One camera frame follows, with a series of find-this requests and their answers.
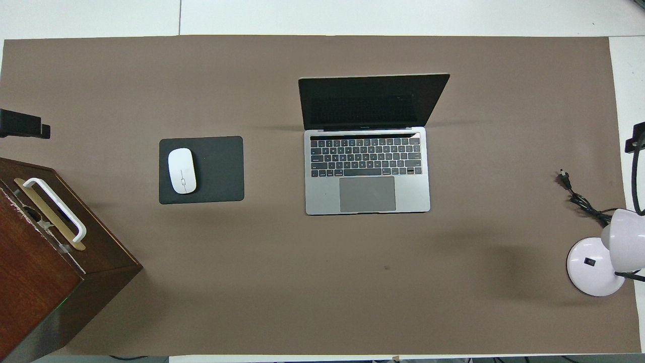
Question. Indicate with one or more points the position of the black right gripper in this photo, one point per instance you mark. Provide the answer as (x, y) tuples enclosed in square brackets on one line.
[(639, 136)]

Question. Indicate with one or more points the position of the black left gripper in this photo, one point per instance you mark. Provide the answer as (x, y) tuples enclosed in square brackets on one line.
[(20, 123)]

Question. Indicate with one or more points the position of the silver Apple laptop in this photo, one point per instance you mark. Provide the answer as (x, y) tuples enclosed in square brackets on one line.
[(368, 194)]

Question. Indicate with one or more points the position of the white desk lamp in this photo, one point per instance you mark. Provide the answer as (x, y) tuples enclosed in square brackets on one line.
[(592, 264)]

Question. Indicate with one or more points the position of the dark brown wooden box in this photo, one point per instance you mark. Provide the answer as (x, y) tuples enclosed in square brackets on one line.
[(35, 282)]

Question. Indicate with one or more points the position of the white computer mouse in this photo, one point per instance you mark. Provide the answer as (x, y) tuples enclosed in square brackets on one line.
[(182, 170)]

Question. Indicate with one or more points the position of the black mouse pad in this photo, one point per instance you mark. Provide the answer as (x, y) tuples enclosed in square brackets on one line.
[(219, 169)]

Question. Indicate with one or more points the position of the brown table mat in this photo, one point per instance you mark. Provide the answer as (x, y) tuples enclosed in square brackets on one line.
[(322, 282)]

